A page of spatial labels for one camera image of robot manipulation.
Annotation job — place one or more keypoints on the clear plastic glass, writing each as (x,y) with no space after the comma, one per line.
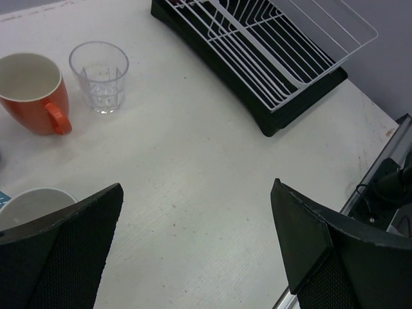
(100,69)

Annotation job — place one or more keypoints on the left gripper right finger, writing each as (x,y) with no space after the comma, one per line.
(333,261)

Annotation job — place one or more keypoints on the black drip tray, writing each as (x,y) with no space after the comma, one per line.
(269,122)

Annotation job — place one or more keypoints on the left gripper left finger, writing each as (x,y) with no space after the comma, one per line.
(57,261)

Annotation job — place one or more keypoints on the dark blue mug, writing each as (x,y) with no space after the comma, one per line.
(34,204)

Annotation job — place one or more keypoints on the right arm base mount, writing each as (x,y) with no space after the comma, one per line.
(385,201)

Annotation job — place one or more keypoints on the orange mug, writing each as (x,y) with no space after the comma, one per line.
(34,93)

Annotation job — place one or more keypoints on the white wire dish rack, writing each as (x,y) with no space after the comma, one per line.
(278,48)

